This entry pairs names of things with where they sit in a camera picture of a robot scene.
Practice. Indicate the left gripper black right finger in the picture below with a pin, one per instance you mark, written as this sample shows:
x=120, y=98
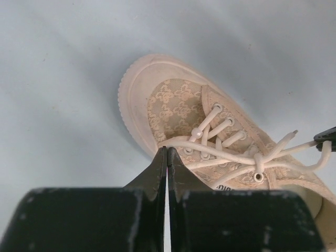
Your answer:
x=202, y=219

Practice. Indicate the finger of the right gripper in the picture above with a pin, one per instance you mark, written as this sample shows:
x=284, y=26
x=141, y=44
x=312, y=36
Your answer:
x=327, y=135

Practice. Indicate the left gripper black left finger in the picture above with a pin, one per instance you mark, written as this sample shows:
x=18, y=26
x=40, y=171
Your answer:
x=129, y=218

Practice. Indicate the white shoelace of sneaker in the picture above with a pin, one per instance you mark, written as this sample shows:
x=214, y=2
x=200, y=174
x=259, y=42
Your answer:
x=212, y=151

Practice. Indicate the beige lace sneaker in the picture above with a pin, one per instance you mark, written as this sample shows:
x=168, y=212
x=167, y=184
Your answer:
x=162, y=98

